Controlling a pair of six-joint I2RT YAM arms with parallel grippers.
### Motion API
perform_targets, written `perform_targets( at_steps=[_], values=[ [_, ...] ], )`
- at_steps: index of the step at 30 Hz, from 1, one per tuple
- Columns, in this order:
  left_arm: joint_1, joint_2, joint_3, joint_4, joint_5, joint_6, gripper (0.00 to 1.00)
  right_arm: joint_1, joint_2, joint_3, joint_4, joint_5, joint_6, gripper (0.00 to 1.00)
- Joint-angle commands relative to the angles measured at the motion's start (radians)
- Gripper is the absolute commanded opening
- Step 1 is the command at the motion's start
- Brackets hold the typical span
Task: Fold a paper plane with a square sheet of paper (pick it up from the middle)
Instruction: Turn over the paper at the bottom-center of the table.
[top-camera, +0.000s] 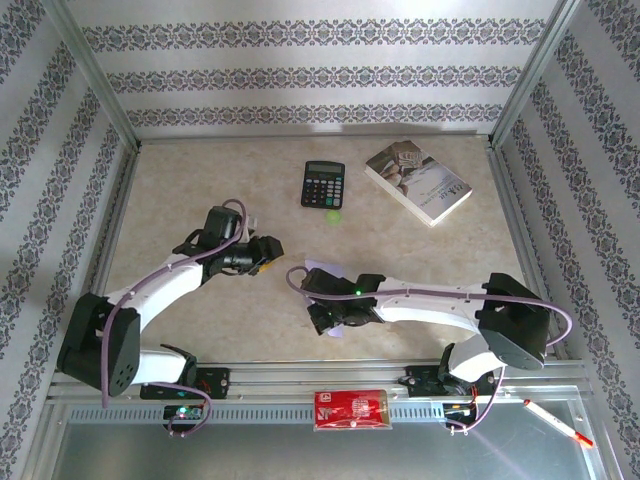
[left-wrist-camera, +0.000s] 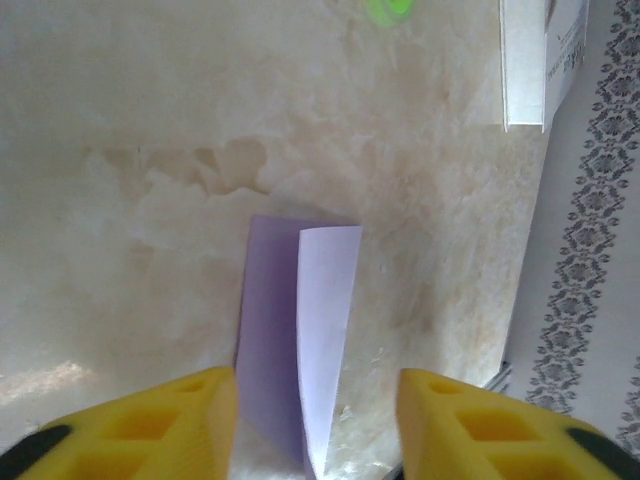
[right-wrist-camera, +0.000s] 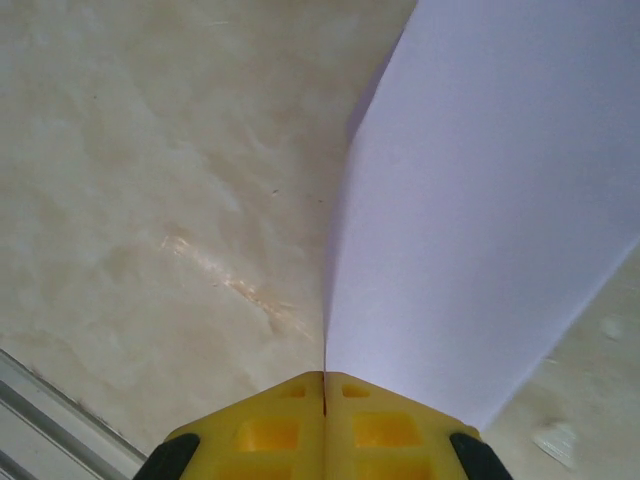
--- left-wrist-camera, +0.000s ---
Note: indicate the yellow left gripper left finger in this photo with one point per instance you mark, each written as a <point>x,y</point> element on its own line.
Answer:
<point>165,430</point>

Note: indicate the lilac paper sheet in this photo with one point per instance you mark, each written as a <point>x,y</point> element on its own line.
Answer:
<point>280,325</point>

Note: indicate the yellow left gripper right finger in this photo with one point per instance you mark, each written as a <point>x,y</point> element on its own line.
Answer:
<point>475,435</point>

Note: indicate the aluminium side rail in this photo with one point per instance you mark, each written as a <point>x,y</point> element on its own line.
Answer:
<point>504,377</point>

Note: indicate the white paperback book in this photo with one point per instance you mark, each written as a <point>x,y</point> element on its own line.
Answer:
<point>525,60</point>

